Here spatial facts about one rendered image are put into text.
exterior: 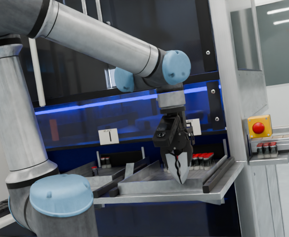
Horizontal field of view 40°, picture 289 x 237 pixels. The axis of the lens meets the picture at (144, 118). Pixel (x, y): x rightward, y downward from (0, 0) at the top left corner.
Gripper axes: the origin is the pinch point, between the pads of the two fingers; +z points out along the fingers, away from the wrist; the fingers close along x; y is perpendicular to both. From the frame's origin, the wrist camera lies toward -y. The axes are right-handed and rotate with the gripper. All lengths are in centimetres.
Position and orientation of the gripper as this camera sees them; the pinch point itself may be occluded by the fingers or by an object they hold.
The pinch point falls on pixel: (180, 179)
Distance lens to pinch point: 110.9
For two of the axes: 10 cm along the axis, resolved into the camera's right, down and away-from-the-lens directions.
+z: 1.5, 9.9, 0.5
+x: -9.1, 1.2, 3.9
